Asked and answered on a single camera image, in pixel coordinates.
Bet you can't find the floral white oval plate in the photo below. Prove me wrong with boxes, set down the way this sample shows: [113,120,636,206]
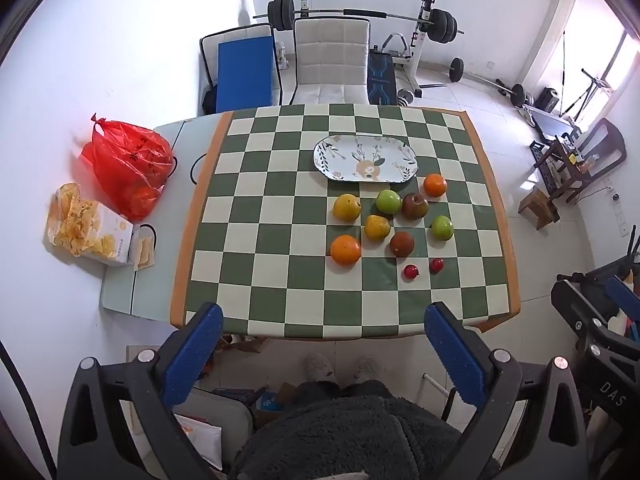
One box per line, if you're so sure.
[313,134,420,184]

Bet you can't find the cardboard box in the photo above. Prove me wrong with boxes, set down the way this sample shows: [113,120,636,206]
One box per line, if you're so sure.
[250,382,301,428]

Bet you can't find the green white checkered tablecloth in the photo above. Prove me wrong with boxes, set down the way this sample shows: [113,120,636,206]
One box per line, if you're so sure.
[170,102,522,339]

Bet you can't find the dark red apple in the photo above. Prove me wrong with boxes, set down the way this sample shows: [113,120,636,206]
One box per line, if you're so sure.
[401,192,430,220]
[389,230,415,258]

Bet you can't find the green apple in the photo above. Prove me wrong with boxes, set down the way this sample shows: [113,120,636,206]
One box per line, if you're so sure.
[376,189,402,215]
[431,215,455,241]

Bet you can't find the white plastic bag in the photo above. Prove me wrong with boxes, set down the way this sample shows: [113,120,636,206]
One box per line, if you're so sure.
[175,412,223,471]

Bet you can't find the red plastic bag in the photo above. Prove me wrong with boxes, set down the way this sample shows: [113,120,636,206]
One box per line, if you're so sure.
[80,114,176,222]

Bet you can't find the yellow pear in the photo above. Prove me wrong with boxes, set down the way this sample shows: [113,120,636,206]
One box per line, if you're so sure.
[364,214,392,241]

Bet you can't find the small yellow snack packet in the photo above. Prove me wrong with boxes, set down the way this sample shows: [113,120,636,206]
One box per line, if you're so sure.
[131,225,157,272]

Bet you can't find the white barbell rack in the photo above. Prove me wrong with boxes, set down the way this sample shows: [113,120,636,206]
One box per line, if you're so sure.
[297,0,440,107]

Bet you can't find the person's dark fleece clothing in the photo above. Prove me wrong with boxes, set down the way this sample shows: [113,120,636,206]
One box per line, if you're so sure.
[230,380,501,480]

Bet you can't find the barbell with black plates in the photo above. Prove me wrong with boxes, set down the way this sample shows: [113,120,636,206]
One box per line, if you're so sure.
[252,0,465,44]

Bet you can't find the person's left grey slipper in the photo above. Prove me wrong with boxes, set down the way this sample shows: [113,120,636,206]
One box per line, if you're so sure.
[305,352,335,380]

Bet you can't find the black tripod stand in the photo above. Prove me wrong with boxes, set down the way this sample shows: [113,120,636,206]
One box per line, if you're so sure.
[562,67,616,121]

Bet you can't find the black blue weight bench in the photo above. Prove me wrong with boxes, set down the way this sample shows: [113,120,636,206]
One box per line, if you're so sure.
[367,46,399,106]

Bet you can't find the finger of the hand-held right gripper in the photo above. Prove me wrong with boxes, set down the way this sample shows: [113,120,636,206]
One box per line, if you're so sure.
[550,272,613,356]
[606,260,640,326]

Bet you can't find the small wooden stool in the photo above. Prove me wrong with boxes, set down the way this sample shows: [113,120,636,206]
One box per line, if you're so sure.
[518,186,561,231]

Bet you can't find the person's right grey slipper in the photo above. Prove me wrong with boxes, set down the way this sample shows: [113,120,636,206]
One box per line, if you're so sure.
[351,356,380,382]

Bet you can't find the yellow citrus fruit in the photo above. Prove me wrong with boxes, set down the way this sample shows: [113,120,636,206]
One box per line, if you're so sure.
[332,193,362,222]

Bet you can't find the pale grey table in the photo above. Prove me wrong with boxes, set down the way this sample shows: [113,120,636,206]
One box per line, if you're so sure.
[100,112,233,322]

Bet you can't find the long floor barbell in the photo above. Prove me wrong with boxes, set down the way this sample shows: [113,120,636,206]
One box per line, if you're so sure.
[448,57,536,108]

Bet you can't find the black flat monitor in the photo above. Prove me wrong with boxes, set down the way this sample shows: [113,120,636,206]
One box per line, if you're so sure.
[530,105,576,141]

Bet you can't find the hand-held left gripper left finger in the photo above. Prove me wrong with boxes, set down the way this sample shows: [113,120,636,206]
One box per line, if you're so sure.
[57,301,226,480]

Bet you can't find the blue foam mat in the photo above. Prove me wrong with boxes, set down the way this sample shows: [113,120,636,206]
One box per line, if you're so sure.
[216,37,275,113]

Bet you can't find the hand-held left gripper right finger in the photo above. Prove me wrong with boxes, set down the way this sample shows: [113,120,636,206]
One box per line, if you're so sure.
[424,301,588,480]

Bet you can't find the large orange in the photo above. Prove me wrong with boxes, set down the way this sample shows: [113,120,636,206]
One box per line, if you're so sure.
[330,235,362,267]

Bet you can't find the white padded chair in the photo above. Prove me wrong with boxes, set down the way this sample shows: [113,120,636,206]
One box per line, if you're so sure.
[290,16,373,107]

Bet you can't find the white snack box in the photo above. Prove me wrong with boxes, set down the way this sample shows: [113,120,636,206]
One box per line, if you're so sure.
[46,182,136,266]

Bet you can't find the person's grey slipper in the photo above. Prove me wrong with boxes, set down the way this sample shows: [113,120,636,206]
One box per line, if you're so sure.
[351,356,380,382]
[305,352,335,380]

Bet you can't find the dark wooden chair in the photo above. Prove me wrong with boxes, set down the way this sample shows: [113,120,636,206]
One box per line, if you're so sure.
[542,117,627,204]

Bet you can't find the white wall power strip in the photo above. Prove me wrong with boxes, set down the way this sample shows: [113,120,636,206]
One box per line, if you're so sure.
[609,177,628,238]

